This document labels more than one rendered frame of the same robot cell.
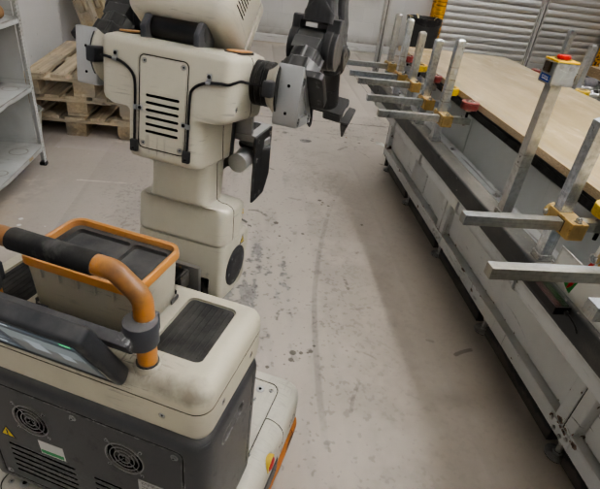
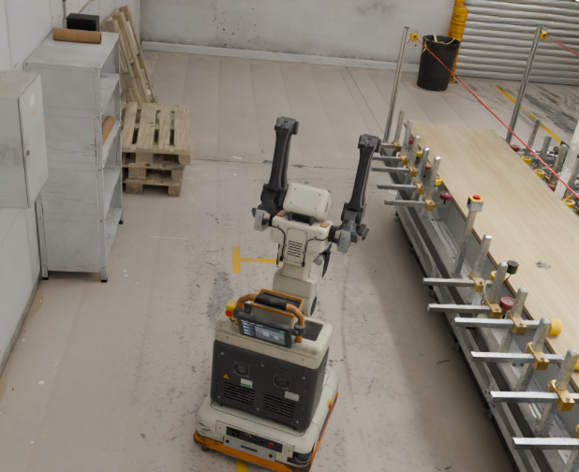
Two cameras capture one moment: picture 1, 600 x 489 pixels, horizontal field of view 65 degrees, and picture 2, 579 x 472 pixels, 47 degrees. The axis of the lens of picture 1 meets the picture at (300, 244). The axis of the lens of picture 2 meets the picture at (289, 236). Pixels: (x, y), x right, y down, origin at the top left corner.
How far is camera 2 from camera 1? 240 cm
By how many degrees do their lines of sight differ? 3
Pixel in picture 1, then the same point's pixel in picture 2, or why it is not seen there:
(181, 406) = (311, 355)
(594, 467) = (501, 415)
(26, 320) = (271, 324)
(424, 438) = (412, 406)
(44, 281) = (258, 313)
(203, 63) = (313, 232)
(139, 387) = (295, 349)
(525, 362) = (476, 364)
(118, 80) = (277, 235)
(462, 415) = (437, 396)
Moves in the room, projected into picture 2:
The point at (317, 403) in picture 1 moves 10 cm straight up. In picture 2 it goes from (348, 388) to (350, 376)
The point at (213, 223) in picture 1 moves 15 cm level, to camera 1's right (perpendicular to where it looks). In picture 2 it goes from (307, 287) to (337, 291)
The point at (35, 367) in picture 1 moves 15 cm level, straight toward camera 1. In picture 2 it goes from (253, 344) to (270, 362)
